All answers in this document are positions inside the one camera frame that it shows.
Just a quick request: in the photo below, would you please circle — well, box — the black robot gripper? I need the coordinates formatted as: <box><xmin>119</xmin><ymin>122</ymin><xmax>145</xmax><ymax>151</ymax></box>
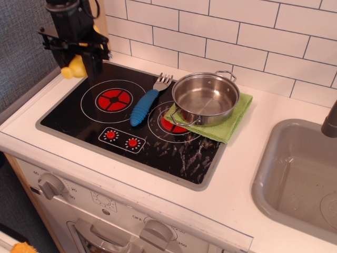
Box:
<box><xmin>38</xmin><ymin>1</ymin><xmax>110</xmax><ymax>81</ymax></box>

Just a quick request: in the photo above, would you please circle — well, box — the yellow plastic toy banana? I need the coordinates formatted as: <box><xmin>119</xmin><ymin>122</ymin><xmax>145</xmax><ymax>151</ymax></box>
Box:
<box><xmin>61</xmin><ymin>37</ymin><xmax>104</xmax><ymax>79</ymax></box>

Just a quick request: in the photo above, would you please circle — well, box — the black toy stovetop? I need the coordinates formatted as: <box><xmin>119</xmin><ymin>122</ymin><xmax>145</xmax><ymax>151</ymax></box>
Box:
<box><xmin>36</xmin><ymin>62</ymin><xmax>225</xmax><ymax>191</ymax></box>

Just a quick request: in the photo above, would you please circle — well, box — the grey timer knob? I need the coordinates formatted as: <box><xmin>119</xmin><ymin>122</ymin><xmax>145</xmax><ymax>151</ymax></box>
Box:
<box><xmin>38</xmin><ymin>173</ymin><xmax>65</xmax><ymax>200</ymax></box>

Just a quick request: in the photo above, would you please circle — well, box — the stainless steel pot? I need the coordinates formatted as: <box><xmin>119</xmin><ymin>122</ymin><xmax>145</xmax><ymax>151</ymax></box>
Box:
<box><xmin>170</xmin><ymin>71</ymin><xmax>240</xmax><ymax>127</ymax></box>

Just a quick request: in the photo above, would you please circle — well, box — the white toy oven front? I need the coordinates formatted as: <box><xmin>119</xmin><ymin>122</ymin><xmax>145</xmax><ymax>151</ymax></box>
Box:
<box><xmin>16</xmin><ymin>159</ymin><xmax>252</xmax><ymax>252</ymax></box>

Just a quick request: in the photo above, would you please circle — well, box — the green microfiber cloth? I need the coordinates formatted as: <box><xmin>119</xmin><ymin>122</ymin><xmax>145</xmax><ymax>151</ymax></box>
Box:
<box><xmin>163</xmin><ymin>92</ymin><xmax>253</xmax><ymax>144</ymax></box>

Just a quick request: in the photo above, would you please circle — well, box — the grey oven temperature knob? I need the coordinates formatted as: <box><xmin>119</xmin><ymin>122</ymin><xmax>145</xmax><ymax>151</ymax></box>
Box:
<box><xmin>140</xmin><ymin>220</ymin><xmax>173</xmax><ymax>251</ymax></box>

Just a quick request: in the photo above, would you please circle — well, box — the orange plush object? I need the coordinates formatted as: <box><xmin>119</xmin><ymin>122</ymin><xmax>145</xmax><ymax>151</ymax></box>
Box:
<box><xmin>10</xmin><ymin>242</ymin><xmax>37</xmax><ymax>253</ymax></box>

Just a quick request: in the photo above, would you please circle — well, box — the grey plastic sink basin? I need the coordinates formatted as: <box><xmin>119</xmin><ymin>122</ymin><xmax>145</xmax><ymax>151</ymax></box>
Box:
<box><xmin>252</xmin><ymin>119</ymin><xmax>336</xmax><ymax>244</ymax></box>

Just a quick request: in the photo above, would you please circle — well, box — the grey faucet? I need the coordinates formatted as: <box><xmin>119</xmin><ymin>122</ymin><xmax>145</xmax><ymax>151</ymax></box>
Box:
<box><xmin>321</xmin><ymin>101</ymin><xmax>337</xmax><ymax>138</ymax></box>

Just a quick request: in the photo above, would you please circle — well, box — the blue handled toy fork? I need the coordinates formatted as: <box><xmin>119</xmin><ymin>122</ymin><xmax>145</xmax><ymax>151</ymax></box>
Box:
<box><xmin>130</xmin><ymin>73</ymin><xmax>173</xmax><ymax>127</ymax></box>

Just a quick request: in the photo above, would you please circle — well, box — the grey oven door handle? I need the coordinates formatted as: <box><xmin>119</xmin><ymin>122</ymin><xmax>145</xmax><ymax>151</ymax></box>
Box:
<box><xmin>73</xmin><ymin>219</ymin><xmax>145</xmax><ymax>252</ymax></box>

